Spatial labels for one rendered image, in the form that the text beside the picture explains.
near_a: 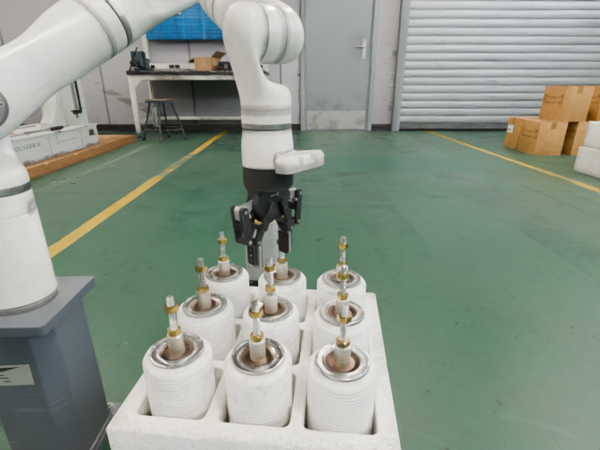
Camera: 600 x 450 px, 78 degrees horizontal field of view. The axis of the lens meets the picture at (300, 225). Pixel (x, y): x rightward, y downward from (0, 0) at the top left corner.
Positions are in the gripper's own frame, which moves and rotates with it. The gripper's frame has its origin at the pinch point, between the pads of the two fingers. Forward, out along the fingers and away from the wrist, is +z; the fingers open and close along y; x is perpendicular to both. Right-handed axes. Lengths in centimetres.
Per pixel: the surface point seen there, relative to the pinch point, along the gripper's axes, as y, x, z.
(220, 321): 7.0, -5.4, 11.7
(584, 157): -302, 37, 25
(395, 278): -67, -5, 36
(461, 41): -517, -123, -77
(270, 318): 2.5, 1.6, 10.6
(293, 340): 0.1, 4.5, 15.1
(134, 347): 5, -42, 36
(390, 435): 4.6, 24.3, 17.9
